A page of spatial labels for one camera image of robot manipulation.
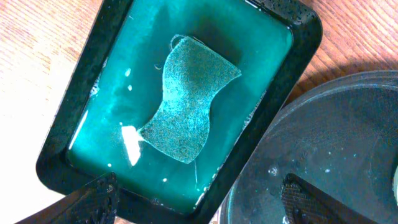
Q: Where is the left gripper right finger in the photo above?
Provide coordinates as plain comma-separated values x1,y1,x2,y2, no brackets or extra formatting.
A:
281,173,376,224

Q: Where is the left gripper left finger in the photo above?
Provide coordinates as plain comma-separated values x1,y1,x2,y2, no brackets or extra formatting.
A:
17,172,119,224

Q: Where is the white plate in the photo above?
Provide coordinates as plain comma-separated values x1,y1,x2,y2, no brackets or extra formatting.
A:
392,167,398,205

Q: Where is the green sponge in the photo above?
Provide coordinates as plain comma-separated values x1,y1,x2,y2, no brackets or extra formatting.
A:
138,36,241,164

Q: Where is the round black tray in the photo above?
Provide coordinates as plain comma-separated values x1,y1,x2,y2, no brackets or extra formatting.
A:
220,70,397,223

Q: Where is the black rectangular water tray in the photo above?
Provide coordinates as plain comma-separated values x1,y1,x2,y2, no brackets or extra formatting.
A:
36,0,322,223

